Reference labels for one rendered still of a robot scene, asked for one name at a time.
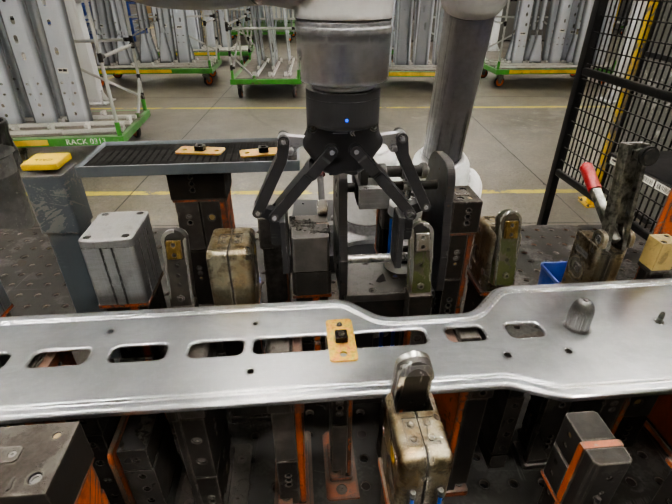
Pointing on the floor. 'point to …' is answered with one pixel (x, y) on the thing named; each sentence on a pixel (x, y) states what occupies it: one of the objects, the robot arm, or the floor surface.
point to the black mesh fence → (610, 104)
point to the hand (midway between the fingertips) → (341, 257)
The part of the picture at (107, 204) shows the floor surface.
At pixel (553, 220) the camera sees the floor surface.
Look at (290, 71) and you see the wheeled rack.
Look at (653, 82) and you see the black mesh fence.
